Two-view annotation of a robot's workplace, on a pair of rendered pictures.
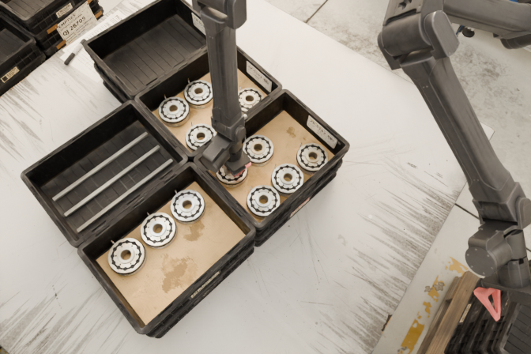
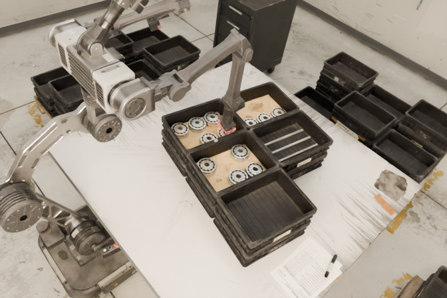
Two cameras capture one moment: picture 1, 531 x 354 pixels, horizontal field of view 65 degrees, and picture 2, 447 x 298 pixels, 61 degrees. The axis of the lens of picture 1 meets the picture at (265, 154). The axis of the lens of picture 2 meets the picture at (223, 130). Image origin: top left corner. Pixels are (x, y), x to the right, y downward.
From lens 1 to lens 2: 215 cm
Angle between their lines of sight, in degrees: 72
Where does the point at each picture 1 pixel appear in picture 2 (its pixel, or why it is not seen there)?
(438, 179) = not seen: hidden behind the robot
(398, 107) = (97, 171)
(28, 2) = not seen: outside the picture
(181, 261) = (255, 110)
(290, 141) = (187, 143)
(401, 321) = not seen: hidden behind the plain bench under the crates
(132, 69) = (283, 209)
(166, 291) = (261, 102)
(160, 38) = (262, 231)
